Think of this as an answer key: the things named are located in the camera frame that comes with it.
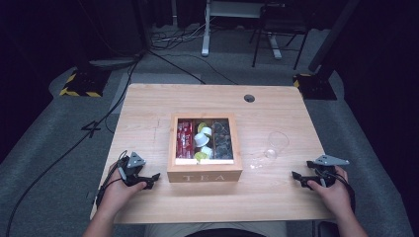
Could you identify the person's right hand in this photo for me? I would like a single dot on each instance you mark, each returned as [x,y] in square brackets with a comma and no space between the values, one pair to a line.
[336,197]

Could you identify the wooden tea box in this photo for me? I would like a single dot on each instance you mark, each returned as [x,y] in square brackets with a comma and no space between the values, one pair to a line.
[204,172]

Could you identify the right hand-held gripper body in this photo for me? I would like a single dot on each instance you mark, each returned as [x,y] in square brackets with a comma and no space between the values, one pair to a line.
[326,171]

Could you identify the clear glass cup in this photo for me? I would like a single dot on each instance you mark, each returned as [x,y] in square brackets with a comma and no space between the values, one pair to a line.
[277,143]

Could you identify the yellow-black striped stand base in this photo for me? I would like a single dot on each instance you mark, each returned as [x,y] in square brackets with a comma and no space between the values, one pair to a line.
[316,87]
[84,84]

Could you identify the white desk frame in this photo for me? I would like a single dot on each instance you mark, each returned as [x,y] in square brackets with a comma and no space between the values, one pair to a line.
[206,33]

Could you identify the black slanted stand pole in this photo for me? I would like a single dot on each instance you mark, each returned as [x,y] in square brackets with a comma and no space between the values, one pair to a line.
[332,36]

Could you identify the person's left hand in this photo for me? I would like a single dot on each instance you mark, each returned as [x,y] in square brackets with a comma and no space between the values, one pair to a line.
[115,196]

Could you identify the green-lidded capsule cup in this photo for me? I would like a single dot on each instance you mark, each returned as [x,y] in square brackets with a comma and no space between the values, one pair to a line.
[199,156]
[201,126]

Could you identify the white capsule cup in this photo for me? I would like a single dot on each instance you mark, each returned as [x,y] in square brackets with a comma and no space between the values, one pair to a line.
[207,131]
[207,151]
[201,140]

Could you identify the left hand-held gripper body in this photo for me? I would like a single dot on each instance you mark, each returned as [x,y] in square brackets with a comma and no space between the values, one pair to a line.
[135,160]

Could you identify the stack of red packets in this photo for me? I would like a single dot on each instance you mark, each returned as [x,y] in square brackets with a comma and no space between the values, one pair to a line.
[184,140]

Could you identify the black metal chair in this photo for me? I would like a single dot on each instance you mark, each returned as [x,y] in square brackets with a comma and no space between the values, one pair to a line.
[283,23]

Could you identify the pile of dark tea bags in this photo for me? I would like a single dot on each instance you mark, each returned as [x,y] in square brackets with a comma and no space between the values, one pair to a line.
[222,140]

